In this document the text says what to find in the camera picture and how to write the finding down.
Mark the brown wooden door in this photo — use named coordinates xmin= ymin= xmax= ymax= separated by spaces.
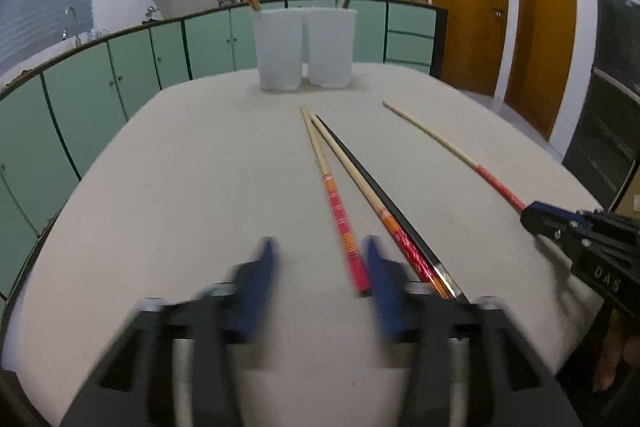
xmin=429 ymin=0 xmax=511 ymax=98
xmin=502 ymin=0 xmax=581 ymax=143

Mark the white two-compartment utensil holder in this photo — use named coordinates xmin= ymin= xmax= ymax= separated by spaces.
xmin=252 ymin=6 xmax=357 ymax=90

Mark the black glass cabinet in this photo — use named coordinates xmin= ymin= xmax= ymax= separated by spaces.
xmin=562 ymin=0 xmax=640 ymax=214

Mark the cardboard box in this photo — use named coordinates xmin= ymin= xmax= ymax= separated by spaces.
xmin=612 ymin=194 xmax=640 ymax=219

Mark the steel kitchen faucet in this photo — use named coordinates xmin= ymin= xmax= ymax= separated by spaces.
xmin=62 ymin=6 xmax=82 ymax=46

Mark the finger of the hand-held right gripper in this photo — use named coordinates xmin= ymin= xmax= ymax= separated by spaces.
xmin=519 ymin=211 xmax=584 ymax=254
xmin=526 ymin=201 xmax=604 ymax=229

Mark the beige tablecloth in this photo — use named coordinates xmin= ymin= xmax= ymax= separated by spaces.
xmin=2 ymin=62 xmax=608 ymax=427

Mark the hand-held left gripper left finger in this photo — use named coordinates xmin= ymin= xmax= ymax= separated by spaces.
xmin=60 ymin=236 xmax=279 ymax=427

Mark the green base cabinet run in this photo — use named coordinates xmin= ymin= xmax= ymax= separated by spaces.
xmin=0 ymin=19 xmax=190 ymax=308
xmin=182 ymin=0 xmax=449 ymax=80

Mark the person's right hand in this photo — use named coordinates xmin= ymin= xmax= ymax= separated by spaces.
xmin=594 ymin=313 xmax=632 ymax=393

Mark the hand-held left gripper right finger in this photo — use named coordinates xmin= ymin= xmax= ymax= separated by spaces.
xmin=361 ymin=234 xmax=583 ymax=427

